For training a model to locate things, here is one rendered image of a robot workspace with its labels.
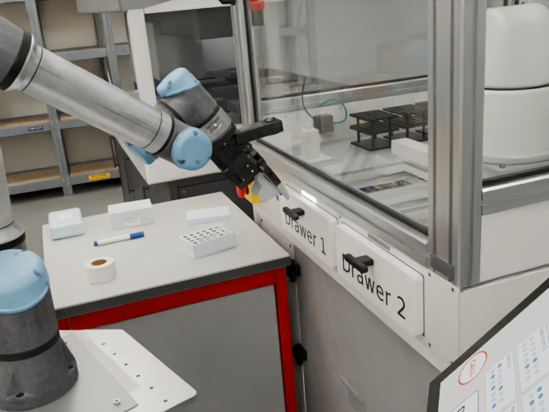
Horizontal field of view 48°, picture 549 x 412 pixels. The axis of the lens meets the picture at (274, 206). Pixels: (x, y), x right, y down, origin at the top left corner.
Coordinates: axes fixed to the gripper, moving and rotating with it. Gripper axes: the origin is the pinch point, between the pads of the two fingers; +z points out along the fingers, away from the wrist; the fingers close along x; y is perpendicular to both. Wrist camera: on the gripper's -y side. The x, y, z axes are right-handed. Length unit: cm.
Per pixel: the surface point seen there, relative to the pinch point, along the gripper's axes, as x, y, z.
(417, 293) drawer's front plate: 46.1, -0.3, 7.8
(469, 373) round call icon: 81, 7, -11
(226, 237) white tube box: -22.2, 16.8, 9.0
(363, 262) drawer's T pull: 32.9, 1.4, 5.3
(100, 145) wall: -423, 48, 51
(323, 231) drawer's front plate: 10.9, 0.7, 8.1
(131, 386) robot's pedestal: 28, 45, -7
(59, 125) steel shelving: -373, 56, 10
